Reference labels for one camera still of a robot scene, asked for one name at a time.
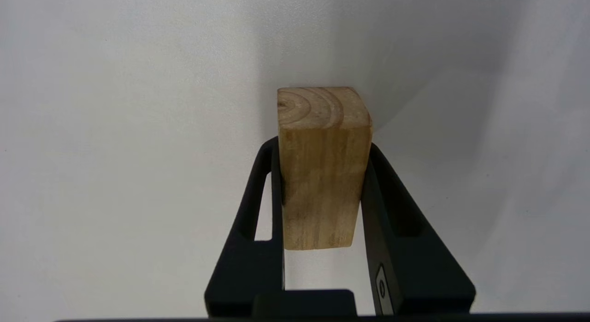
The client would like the arched wooden building block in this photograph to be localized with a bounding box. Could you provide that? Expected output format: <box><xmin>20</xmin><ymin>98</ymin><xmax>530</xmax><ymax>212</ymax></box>
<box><xmin>277</xmin><ymin>87</ymin><xmax>373</xmax><ymax>251</ymax></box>

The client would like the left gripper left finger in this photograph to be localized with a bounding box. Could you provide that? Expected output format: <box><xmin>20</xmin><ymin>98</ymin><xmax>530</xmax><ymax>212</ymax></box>
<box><xmin>205</xmin><ymin>137</ymin><xmax>286</xmax><ymax>318</ymax></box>

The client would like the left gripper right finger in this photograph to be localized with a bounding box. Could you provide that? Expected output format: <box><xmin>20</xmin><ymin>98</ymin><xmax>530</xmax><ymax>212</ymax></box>
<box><xmin>360</xmin><ymin>142</ymin><xmax>476</xmax><ymax>316</ymax></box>

